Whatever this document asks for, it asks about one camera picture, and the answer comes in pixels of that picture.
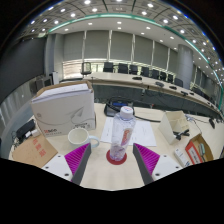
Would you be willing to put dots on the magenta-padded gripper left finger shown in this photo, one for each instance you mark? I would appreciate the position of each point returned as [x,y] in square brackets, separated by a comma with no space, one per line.
[77,160]

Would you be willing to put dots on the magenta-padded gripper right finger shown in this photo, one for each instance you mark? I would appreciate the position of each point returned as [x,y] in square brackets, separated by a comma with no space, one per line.
[148,160]

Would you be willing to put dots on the clear plastic water bottle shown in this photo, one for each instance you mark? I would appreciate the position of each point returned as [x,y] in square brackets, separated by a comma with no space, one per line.
[121,133]

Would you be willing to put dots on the white ceramic mug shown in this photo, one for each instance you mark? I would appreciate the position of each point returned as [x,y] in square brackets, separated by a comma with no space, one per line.
[77,138]

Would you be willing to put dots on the white paper sheet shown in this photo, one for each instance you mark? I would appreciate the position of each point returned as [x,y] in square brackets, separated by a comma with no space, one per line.
[143,133]

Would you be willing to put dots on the small white box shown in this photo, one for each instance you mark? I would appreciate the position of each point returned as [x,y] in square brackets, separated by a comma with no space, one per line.
[182,157]

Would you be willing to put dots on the flat round red coaster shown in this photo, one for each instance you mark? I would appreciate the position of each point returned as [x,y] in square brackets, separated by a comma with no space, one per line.
[111,162]

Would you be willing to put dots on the brown paper envelope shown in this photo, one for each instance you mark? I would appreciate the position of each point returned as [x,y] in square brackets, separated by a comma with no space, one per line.
[35,151]

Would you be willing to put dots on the small open beige box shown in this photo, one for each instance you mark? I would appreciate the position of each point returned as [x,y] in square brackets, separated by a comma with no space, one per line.
[171,123]

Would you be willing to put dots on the open red-sided cardboard box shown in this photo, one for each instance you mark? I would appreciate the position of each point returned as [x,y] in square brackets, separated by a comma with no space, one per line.
[193,151]

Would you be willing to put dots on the white cardboard paper box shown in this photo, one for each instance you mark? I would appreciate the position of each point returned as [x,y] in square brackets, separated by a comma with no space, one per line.
[63,111]

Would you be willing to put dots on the grey tool in box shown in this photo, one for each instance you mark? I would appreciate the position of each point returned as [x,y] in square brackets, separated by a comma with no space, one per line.
[202,149]

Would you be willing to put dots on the black power adapter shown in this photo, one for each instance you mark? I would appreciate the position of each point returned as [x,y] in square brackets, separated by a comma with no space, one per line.
[25,129]

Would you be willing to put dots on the long curved conference desk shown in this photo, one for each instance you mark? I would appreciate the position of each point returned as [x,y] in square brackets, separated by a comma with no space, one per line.
[113,90]

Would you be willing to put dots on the dark grey monitor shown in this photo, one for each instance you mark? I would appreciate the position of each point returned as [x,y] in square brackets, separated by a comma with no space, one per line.
[45,83]

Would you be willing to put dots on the black mesh office chair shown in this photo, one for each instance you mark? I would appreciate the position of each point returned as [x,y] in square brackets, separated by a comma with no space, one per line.
[86,68]

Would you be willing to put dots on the row of black chairs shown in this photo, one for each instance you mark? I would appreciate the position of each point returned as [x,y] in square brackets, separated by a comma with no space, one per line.
[123,68]

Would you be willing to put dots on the ceiling lights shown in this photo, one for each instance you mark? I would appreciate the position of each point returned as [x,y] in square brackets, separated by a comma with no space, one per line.
[116,22]

